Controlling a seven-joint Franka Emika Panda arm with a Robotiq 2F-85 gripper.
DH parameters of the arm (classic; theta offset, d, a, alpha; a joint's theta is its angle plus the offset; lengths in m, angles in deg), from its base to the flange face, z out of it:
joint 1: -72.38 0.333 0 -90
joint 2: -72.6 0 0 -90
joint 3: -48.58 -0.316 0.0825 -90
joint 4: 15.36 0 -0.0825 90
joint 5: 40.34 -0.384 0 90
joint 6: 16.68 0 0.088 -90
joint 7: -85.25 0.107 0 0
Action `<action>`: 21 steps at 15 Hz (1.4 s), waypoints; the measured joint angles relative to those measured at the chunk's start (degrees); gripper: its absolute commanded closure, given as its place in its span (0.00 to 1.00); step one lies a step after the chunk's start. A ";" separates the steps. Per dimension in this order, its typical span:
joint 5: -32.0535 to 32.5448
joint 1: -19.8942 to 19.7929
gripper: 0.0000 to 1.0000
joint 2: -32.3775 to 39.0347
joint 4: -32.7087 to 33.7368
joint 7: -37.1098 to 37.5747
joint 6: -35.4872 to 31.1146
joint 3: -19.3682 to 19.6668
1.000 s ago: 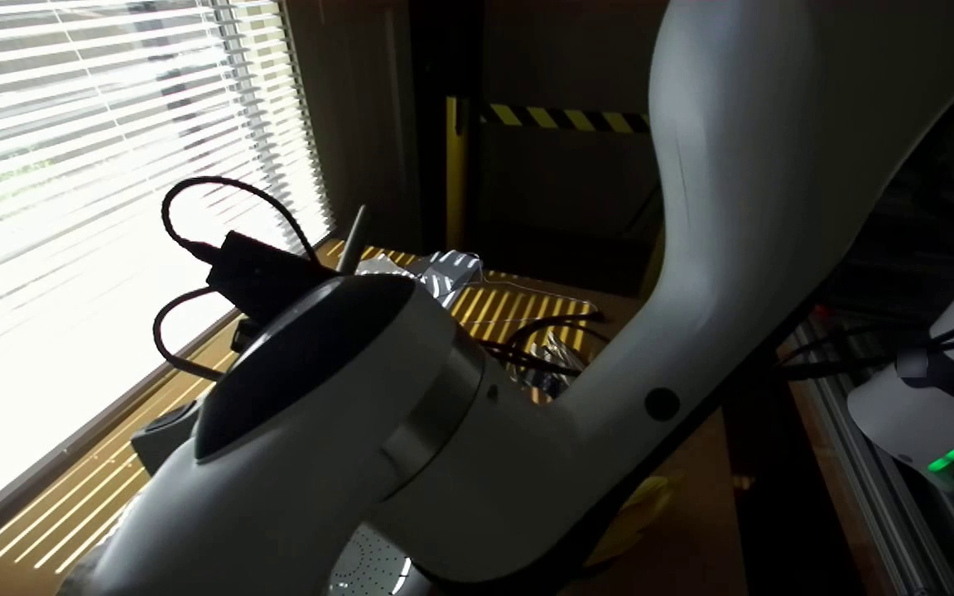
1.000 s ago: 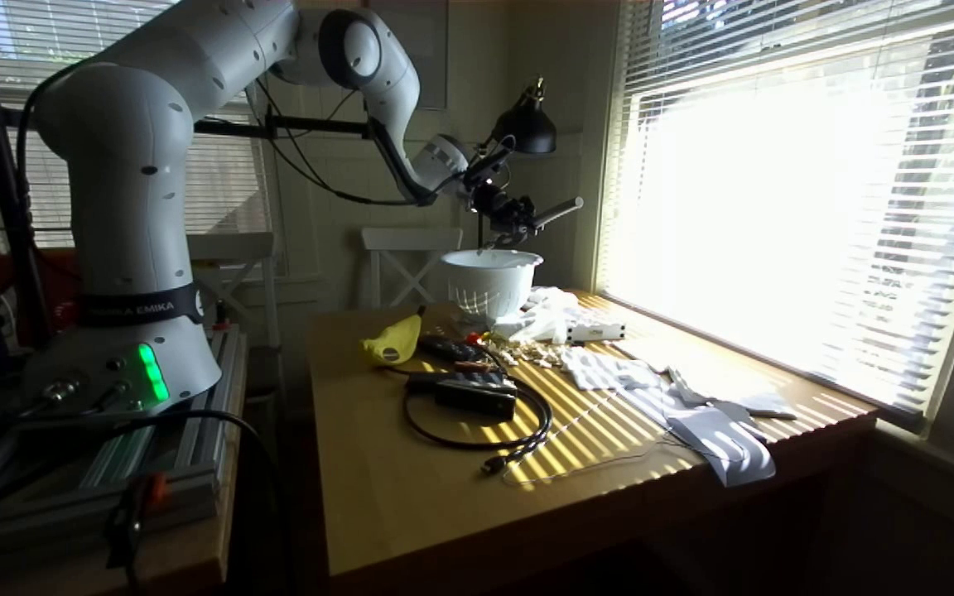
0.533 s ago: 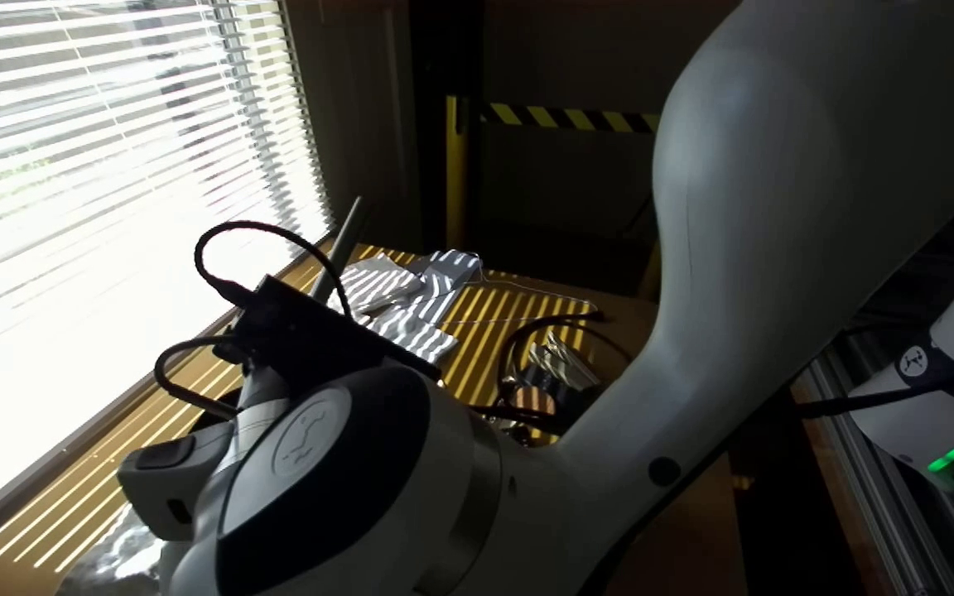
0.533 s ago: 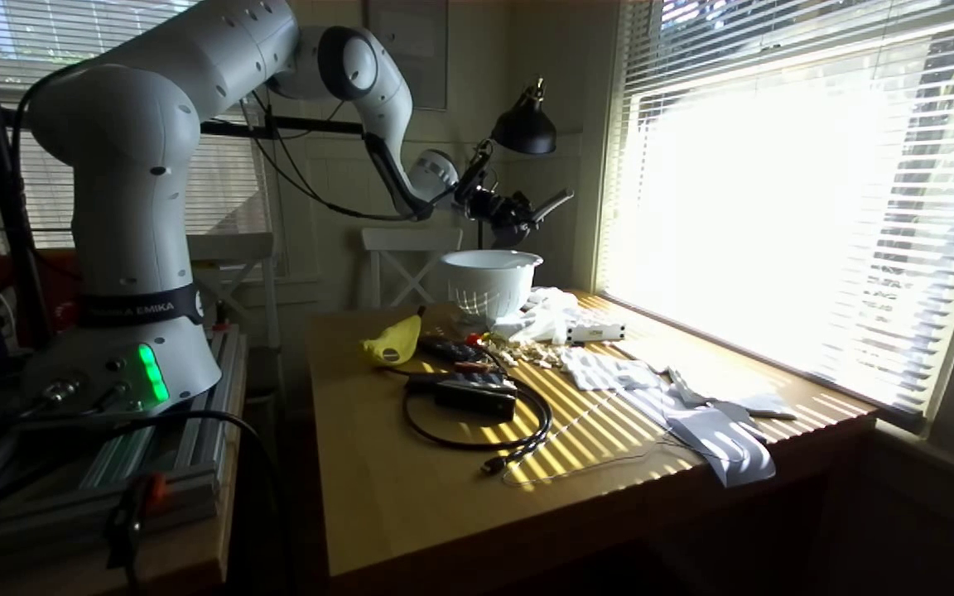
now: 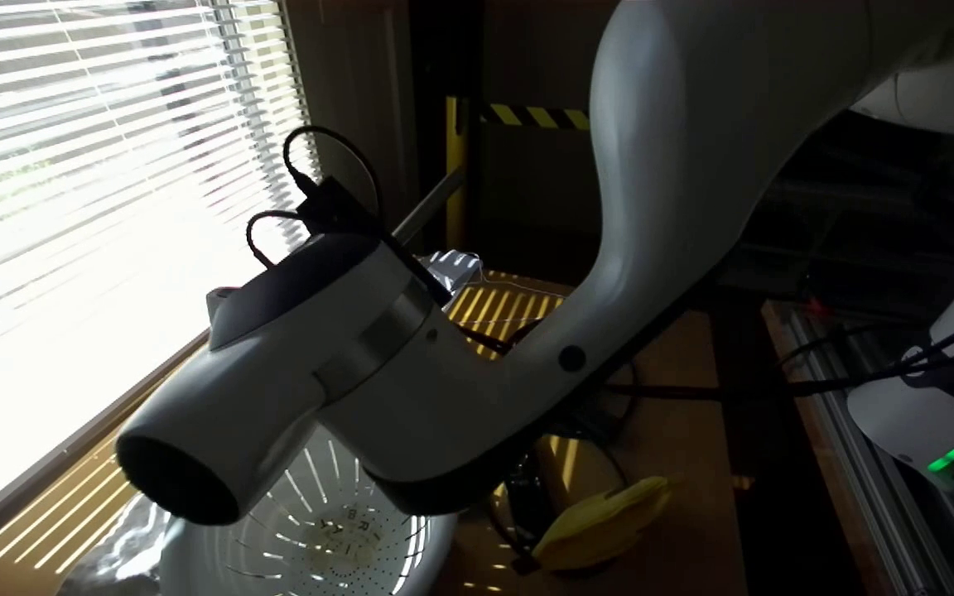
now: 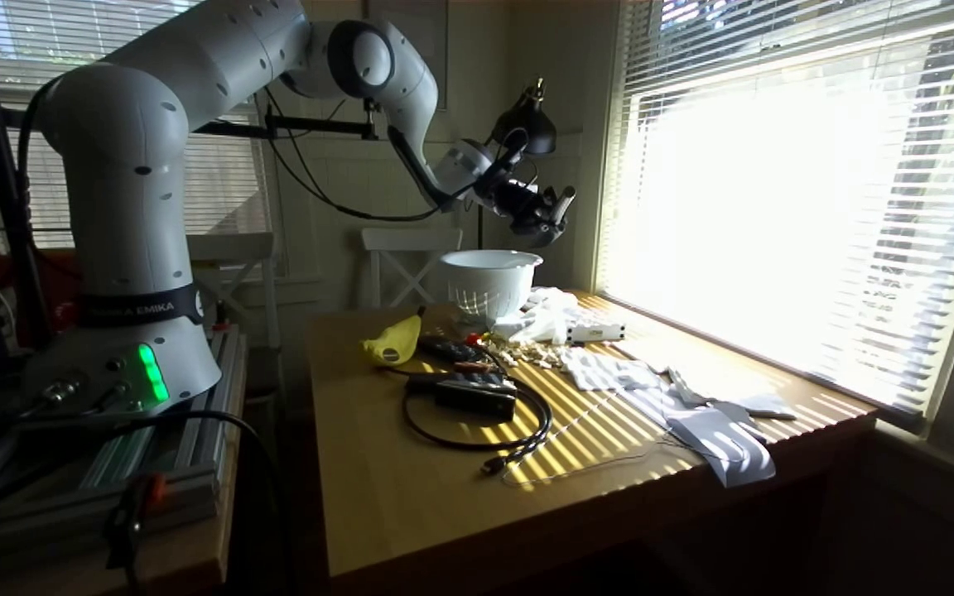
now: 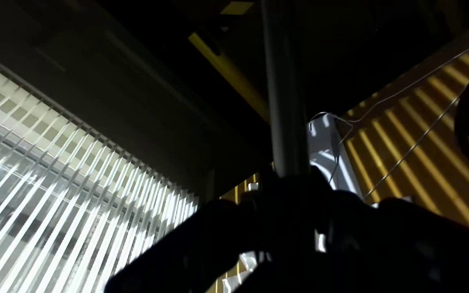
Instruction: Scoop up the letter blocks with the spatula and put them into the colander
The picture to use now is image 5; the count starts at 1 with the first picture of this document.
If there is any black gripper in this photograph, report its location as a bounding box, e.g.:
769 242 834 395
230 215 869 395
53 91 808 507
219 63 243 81
294 173 391 242

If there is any white plastic colander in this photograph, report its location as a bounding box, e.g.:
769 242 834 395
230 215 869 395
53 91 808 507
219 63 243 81
153 421 462 596

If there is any white folded cloth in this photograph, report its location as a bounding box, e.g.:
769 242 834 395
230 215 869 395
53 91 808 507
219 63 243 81
425 245 489 304

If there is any yellow black striped bar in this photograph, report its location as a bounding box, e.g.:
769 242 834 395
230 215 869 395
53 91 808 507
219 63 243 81
482 100 593 137

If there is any large white window blind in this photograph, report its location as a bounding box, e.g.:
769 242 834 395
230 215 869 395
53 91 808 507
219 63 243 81
0 0 335 541

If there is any black remote control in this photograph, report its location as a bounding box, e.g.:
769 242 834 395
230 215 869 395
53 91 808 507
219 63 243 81
499 447 559 538

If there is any white crumpled cloth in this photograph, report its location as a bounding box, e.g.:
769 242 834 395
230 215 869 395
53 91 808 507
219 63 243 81
53 493 189 596

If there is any yellow banana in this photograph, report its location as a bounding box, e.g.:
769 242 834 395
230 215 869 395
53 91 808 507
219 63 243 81
526 474 682 575

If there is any white green device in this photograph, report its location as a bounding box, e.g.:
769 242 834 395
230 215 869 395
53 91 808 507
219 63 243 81
758 296 954 596

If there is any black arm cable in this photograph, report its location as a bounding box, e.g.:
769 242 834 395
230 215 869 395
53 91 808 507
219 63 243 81
243 121 384 273

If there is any upright yellow post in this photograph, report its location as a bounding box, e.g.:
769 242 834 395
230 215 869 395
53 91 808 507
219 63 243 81
441 91 473 253

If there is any black base cable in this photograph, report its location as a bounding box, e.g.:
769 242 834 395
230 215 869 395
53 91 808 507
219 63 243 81
775 296 954 404

